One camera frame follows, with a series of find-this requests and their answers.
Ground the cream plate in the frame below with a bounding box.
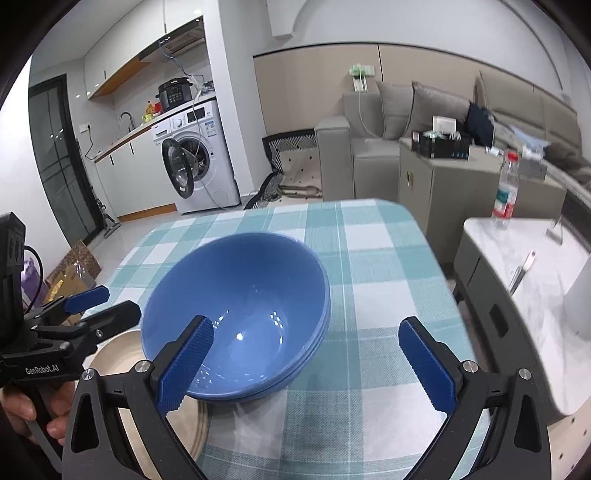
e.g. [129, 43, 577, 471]
[64, 330, 208, 479]

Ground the blue bowl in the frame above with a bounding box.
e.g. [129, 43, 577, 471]
[230, 303, 332, 403]
[140, 232, 331, 403]

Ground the white kitchen cabinet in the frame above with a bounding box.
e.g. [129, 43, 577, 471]
[96, 129, 177, 221]

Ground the kitchen faucet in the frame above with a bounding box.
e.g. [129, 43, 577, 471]
[119, 111, 135, 133]

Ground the person's left hand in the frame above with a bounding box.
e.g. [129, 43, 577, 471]
[1, 382, 75, 445]

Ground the cardboard box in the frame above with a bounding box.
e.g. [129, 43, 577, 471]
[43, 262, 96, 326]

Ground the brown patterned flat box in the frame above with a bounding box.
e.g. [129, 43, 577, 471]
[45, 241, 102, 288]

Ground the purple bag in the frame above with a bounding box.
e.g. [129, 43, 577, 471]
[21, 257, 49, 307]

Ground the upright vacuum cleaner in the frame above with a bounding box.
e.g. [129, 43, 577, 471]
[82, 124, 122, 239]

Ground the dark glass door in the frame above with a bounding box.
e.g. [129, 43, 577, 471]
[28, 74, 103, 246]

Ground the teal plaid tablecloth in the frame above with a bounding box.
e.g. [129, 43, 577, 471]
[100, 200, 474, 479]

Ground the white marble coffee table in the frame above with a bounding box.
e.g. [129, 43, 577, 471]
[454, 218, 590, 424]

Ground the white washing machine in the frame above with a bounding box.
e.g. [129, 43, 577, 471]
[151, 97, 240, 214]

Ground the yellow oil bottle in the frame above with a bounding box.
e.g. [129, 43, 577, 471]
[141, 101, 155, 123]

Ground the black pressure cooker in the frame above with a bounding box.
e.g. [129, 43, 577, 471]
[156, 77, 192, 112]

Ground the black patterned chair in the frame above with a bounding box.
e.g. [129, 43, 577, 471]
[245, 129, 322, 210]

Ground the plastic water bottle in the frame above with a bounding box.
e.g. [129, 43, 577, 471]
[492, 150, 519, 229]

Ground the beige side cabinet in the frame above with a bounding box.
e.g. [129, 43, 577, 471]
[397, 138, 568, 278]

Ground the range hood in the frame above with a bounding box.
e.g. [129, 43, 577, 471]
[138, 17, 205, 63]

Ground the grey sofa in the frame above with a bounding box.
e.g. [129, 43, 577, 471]
[315, 71, 583, 201]

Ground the black desk organizer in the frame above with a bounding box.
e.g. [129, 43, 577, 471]
[411, 116, 472, 160]

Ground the wall socket with charger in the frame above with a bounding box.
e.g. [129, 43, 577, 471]
[349, 64, 375, 93]

